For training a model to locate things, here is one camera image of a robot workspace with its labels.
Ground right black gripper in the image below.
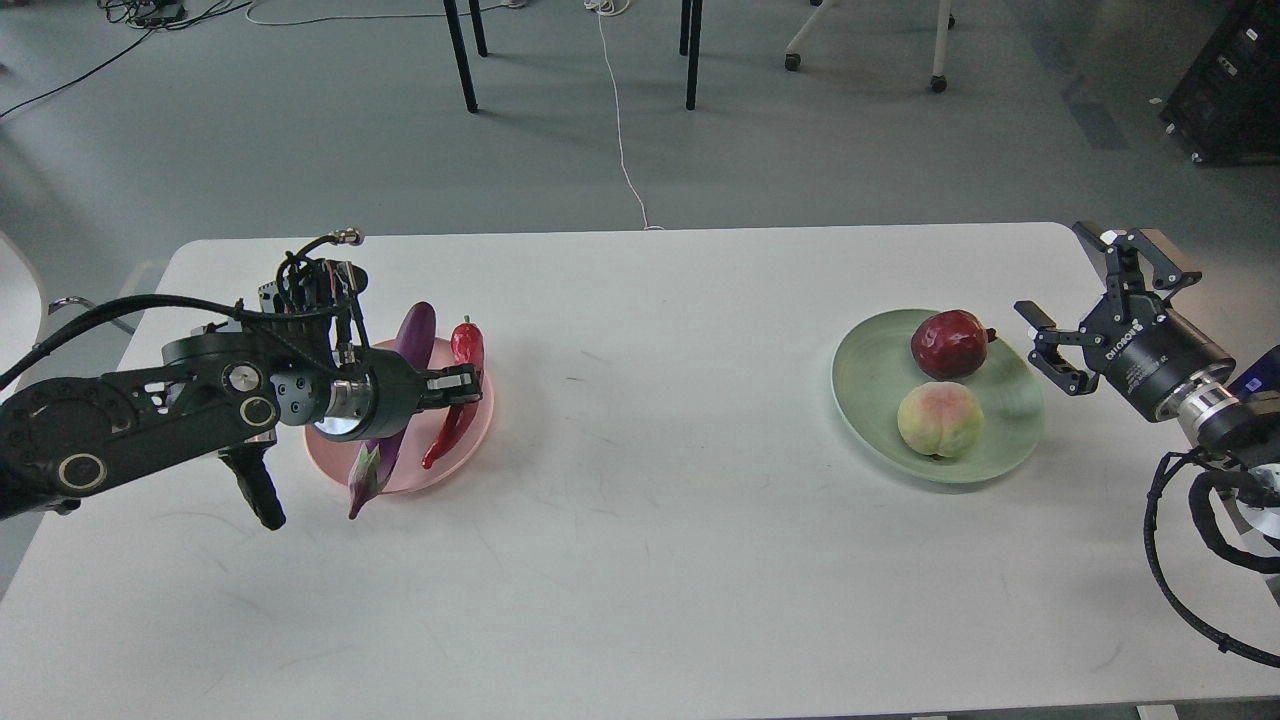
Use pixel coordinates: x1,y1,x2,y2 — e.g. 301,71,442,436
1014,222,1236,423

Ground black table legs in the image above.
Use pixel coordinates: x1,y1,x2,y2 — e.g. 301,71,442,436
443,0,705,113

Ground white floor cable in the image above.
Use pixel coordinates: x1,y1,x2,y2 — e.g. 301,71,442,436
585,0,666,232

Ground red pomegranate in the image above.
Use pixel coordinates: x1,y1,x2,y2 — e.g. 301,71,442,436
909,309,998,380

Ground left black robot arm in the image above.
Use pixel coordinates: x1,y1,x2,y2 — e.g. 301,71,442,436
1,229,484,530

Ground black floor cables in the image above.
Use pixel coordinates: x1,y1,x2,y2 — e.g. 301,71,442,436
0,0,251,119

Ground black equipment case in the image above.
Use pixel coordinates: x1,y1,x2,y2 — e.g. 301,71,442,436
1158,1,1279,167

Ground white chair base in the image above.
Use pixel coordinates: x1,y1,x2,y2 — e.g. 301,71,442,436
785,0,957,95

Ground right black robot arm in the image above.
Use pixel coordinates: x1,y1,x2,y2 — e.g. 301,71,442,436
1014,222,1277,667

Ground green plate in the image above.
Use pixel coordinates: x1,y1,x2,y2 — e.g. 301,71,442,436
831,309,1044,486

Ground white chair at left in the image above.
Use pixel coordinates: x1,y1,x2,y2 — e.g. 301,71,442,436
0,231,138,501

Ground red chili pepper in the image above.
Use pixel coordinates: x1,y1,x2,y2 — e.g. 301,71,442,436
420,316,485,470

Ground green pink peach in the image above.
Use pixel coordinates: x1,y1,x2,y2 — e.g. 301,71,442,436
896,380,986,459

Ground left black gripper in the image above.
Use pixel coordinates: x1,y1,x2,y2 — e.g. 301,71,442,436
315,357,483,442

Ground pink plate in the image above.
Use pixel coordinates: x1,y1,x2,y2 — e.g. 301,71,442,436
303,378,495,495

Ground purple eggplant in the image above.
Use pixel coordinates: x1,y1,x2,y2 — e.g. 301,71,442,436
347,302,436,520

